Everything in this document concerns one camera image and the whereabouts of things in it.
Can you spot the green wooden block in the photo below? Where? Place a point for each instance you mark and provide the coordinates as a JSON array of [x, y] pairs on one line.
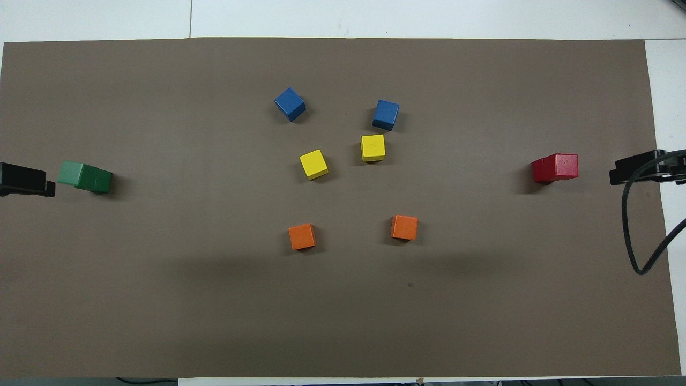
[[106, 182], [72, 172]]

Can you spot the brown table mat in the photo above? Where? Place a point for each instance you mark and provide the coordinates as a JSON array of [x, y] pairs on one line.
[[343, 321]]

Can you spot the orange wooden block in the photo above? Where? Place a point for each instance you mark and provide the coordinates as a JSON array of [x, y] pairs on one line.
[[404, 227], [302, 236]]

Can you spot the yellow wooden block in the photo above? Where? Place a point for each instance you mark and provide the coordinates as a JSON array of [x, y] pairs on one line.
[[373, 148], [313, 164]]

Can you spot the blue wooden block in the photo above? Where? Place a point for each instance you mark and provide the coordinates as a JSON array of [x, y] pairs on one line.
[[290, 104], [386, 114]]

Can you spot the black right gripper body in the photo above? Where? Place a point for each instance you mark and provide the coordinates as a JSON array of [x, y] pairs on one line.
[[678, 174]]

